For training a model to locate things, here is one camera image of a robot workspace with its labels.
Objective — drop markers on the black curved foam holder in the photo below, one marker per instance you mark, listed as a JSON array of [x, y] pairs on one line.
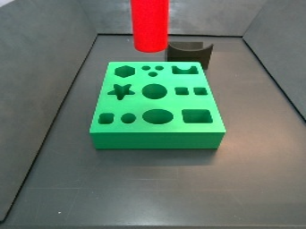
[[189, 52]]

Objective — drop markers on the green shape sorter block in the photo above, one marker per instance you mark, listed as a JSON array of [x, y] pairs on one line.
[[157, 105]]

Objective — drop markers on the red round cylinder peg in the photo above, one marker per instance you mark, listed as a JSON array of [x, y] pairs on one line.
[[150, 24]]

